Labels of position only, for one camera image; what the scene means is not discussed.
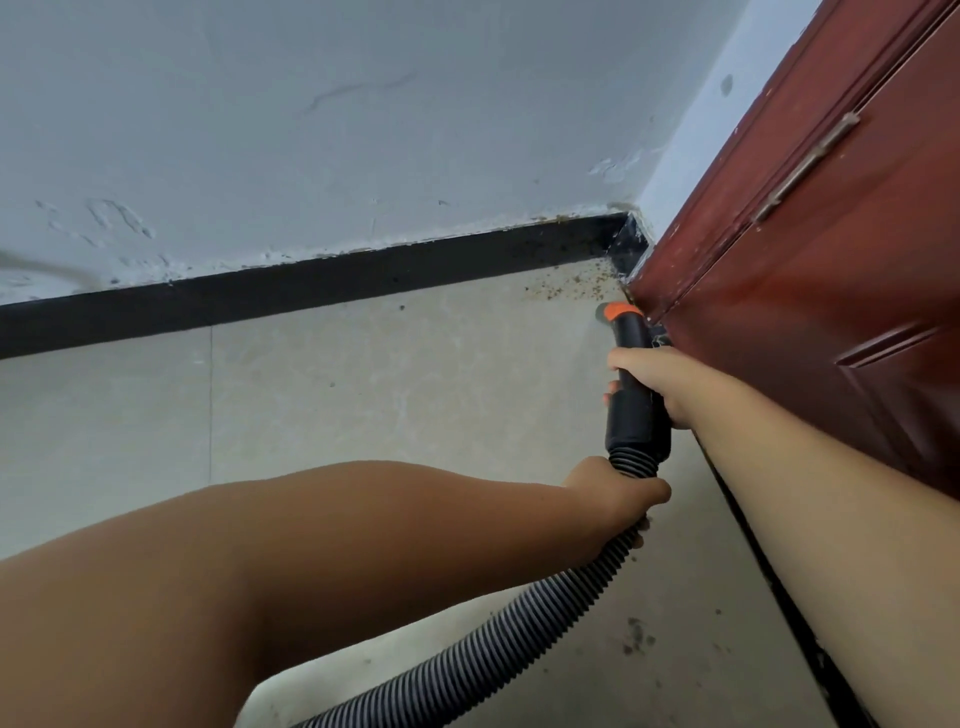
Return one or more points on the red-brown wooden door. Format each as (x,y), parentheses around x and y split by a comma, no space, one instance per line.
(825,262)

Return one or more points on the metal door hinge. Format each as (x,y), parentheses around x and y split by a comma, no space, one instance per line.
(806,169)

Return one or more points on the brown dirt debris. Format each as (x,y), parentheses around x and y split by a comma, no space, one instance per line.
(577,285)

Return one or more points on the person's left hand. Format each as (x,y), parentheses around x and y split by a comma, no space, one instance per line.
(615,506)

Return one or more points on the person's left forearm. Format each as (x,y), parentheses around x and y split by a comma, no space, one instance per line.
(262,592)

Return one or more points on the black skirting board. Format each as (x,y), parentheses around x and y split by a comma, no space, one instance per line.
(300,289)

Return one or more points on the person's right forearm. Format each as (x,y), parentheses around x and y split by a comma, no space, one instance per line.
(840,540)

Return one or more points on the person's right hand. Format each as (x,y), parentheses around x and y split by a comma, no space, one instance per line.
(667,382)

